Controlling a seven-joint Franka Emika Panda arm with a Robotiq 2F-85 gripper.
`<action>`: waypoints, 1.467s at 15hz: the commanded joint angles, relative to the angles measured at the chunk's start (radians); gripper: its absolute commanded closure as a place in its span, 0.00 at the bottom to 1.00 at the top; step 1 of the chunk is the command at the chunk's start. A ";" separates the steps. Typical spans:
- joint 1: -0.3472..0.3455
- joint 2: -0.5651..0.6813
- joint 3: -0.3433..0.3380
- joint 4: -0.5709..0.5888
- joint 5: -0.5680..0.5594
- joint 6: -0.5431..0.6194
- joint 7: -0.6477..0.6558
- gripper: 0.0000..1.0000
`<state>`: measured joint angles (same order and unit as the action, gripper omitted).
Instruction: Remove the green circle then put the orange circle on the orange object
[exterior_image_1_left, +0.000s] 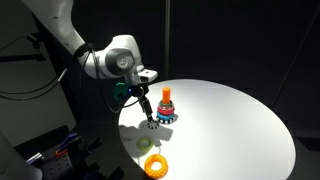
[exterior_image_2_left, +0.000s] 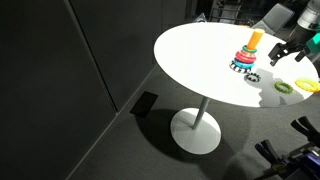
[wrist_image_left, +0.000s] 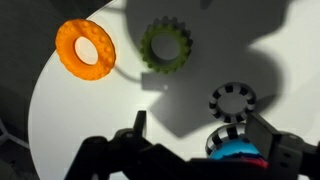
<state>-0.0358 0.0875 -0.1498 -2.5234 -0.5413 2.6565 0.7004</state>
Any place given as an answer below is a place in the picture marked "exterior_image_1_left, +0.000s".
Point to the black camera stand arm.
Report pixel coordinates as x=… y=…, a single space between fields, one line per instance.
x=20 y=57

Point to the silver aluminium bar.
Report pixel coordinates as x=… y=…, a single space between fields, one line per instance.
x=33 y=158

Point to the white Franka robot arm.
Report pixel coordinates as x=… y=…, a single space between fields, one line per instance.
x=60 y=20

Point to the perforated black breadboard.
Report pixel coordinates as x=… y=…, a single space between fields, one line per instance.
x=50 y=166

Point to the orange stacker post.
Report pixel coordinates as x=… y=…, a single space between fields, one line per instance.
x=166 y=95

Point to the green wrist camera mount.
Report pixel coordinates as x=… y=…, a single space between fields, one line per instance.
x=120 y=91

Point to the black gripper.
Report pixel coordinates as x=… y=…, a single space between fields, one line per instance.
x=138 y=90

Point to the grey vertical metal pole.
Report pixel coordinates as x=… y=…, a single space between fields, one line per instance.
x=167 y=40

